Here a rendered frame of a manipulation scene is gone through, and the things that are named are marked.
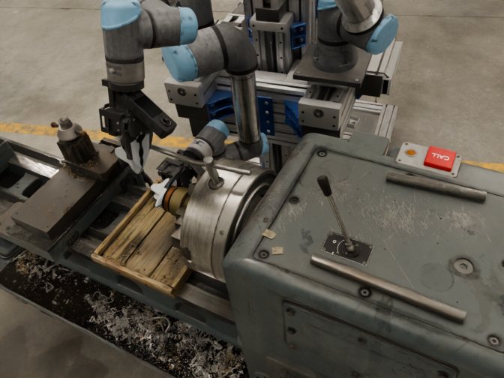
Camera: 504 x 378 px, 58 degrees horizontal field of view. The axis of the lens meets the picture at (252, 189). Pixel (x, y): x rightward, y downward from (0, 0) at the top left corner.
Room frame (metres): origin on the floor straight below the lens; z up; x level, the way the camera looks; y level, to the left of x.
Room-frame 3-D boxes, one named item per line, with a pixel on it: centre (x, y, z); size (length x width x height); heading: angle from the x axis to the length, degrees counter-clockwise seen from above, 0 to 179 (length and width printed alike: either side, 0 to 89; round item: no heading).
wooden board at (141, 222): (0.91, 0.29, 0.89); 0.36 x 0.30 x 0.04; 147
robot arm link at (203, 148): (1.05, 0.15, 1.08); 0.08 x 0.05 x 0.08; 56
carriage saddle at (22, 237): (1.14, 0.64, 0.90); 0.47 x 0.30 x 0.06; 147
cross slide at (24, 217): (1.13, 0.59, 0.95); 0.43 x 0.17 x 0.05; 147
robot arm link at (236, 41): (1.15, -0.02, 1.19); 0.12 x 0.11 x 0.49; 19
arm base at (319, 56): (1.33, -0.33, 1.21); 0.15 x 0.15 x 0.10
